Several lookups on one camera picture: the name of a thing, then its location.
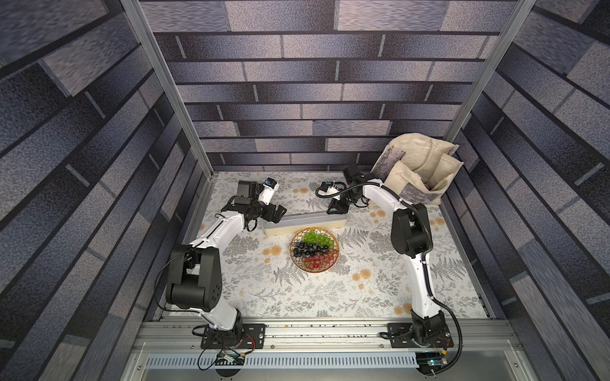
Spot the grey plastic wrap dispenser box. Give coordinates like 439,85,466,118
263,212,347,237

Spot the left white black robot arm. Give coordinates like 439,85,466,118
165,178,286,333

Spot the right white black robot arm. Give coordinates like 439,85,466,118
315,165,446,343

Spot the woven plate of grapes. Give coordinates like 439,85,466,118
288,227,340,274

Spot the beige canvas tote bag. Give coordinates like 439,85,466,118
371,133,464,206

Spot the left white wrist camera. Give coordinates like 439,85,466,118
258,178,279,205

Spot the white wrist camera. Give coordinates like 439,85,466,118
258,178,279,205
316,181,346,200

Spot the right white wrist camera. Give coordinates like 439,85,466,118
316,181,346,200

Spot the right black corrugated cable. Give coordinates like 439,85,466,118
315,182,464,375

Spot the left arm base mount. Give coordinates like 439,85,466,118
197,323,267,351

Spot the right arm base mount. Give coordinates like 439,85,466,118
387,322,454,349

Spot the aluminium front rail frame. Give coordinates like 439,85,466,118
119,317,537,380

